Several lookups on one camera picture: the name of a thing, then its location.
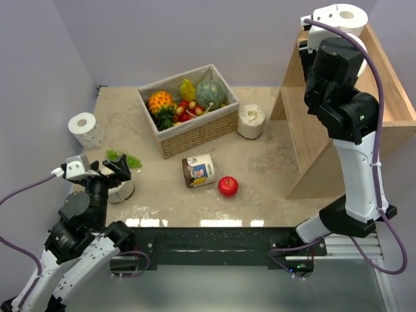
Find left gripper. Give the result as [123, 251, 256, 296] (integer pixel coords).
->
[78, 152, 131, 226]

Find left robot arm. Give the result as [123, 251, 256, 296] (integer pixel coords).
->
[1, 154, 135, 311]

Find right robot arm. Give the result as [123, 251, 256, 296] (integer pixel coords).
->
[289, 37, 397, 255]

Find wooden two-tier shelf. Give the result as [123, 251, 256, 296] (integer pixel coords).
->
[270, 25, 415, 200]

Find green grape bunch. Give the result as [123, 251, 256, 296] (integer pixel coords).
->
[105, 149, 142, 169]

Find orange pineapple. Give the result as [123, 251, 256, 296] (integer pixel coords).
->
[148, 90, 176, 131]

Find red lychee cluster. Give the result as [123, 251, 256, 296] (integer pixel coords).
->
[173, 100, 205, 123]

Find wicker basket with liner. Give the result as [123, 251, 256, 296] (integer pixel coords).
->
[137, 64, 240, 159]

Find yellow banana bunch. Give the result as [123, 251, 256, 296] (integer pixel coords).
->
[179, 79, 196, 101]

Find green netted melon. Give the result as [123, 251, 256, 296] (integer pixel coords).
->
[195, 80, 226, 111]

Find red apple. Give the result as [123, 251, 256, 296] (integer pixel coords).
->
[218, 176, 239, 197]

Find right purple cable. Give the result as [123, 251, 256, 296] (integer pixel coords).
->
[304, 18, 409, 276]

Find purple cable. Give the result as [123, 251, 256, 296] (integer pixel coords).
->
[0, 167, 63, 309]
[304, 18, 409, 276]

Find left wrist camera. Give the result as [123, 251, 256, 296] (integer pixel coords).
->
[61, 153, 91, 181]

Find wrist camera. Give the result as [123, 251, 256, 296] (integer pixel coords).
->
[300, 5, 340, 53]
[61, 153, 91, 181]

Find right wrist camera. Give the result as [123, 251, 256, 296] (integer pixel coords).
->
[300, 5, 340, 53]

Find black base frame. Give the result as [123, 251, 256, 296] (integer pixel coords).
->
[97, 226, 328, 272]

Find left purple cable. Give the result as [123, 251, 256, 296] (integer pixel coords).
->
[0, 167, 63, 309]

